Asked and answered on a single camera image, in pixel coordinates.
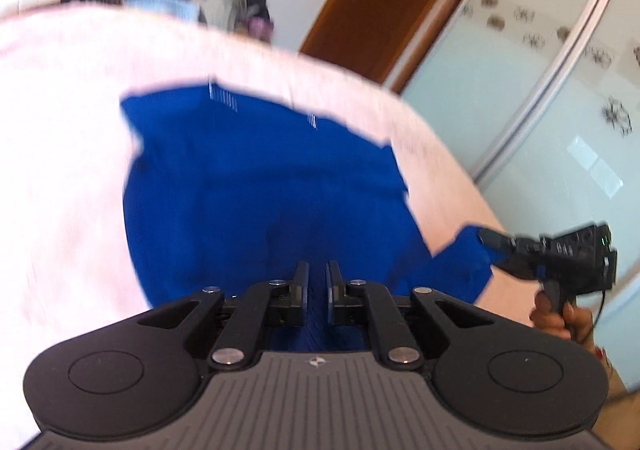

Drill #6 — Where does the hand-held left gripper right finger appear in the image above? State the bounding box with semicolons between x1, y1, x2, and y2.
326;260;493;371

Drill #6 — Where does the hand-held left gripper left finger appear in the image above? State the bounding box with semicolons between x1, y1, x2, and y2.
137;260;311;371

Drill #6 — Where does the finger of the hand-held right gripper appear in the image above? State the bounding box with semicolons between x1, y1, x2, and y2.
476;227;543;258
492;252;543;281

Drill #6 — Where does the blue beaded sweater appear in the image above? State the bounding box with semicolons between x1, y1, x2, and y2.
119;82;506;356

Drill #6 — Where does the person's right forearm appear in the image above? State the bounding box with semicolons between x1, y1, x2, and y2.
592;365;640;450

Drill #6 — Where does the person's right hand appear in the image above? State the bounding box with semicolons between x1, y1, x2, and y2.
530;291;612;383

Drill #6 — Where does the glass wardrobe sliding door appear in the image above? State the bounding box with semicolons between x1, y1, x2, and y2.
382;0;640;315

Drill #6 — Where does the purple bag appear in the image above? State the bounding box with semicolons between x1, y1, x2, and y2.
247;16;275;42

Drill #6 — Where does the pink bed blanket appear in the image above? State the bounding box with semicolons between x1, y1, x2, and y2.
0;2;541;450

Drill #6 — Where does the grey plastic bag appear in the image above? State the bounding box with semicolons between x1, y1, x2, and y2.
200;0;246;33

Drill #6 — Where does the light blue knitted blanket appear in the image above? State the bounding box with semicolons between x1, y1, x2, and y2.
120;0;201;24

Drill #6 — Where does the black cable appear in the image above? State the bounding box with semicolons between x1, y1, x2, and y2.
592;286;612;331

